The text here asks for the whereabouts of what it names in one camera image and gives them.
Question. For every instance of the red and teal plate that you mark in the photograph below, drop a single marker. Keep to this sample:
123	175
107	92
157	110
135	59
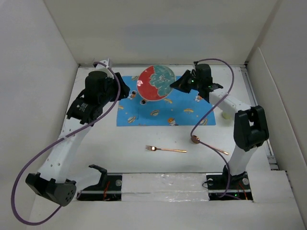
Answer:
153	84

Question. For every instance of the metal rail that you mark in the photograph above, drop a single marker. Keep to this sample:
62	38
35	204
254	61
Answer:
155	192

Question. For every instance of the copper fork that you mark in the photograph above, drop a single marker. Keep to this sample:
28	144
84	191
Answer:
153	148

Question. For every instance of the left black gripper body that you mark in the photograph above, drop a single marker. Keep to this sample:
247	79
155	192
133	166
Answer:
111	94

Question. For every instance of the pale yellow mug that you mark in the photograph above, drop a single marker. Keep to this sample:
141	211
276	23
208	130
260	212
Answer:
226	116

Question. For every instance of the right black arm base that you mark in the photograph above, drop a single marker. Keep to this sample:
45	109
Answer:
221	188

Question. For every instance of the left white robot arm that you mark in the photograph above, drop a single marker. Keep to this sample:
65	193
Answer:
51	181

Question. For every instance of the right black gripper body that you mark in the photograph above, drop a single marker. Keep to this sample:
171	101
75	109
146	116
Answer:
198	83

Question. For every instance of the blue astronaut print cloth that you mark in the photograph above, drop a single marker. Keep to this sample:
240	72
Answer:
177	109

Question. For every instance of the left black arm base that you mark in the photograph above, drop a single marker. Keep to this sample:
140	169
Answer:
96	184

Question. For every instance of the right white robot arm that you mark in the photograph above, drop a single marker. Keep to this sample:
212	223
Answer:
250	125

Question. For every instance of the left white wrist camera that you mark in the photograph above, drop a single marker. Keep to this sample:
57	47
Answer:
103	64

